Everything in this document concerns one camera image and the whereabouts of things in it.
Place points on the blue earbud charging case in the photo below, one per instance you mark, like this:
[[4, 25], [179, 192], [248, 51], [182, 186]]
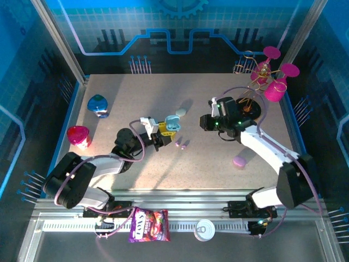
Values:
[[172, 119]]

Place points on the white earbud charging case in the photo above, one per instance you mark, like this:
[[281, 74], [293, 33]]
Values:
[[180, 112]]

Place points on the pink earbud charging case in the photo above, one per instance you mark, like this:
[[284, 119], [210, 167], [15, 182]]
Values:
[[240, 161]]

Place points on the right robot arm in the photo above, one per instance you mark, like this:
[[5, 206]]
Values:
[[261, 144]]

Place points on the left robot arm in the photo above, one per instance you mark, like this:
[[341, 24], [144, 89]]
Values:
[[106, 165]]

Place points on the blue lidded cup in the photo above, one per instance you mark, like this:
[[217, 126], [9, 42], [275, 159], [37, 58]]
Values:
[[96, 103]]

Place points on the red lidded cup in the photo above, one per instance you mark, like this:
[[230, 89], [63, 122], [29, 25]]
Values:
[[77, 135]]

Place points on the pink wine glass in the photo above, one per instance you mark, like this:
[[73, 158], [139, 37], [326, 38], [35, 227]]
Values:
[[271, 52], [274, 92]]

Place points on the blue table edge strip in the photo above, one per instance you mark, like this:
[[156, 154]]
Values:
[[297, 136], [72, 109]]

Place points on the purple candy bag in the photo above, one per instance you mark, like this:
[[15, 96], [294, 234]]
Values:
[[149, 225]]

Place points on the silver tin can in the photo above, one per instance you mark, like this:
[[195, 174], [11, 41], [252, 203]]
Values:
[[204, 230]]

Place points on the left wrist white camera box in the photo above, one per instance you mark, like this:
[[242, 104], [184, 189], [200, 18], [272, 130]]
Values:
[[150, 126]]

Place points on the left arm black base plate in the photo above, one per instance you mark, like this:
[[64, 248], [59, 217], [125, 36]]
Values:
[[122, 208]]

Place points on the aluminium frame rail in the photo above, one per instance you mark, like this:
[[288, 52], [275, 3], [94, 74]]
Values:
[[177, 203]]

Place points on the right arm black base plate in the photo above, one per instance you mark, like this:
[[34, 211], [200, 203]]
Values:
[[237, 209]]

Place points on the aluminium frame post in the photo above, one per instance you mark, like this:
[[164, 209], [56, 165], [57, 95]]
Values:
[[60, 41], [304, 27]]

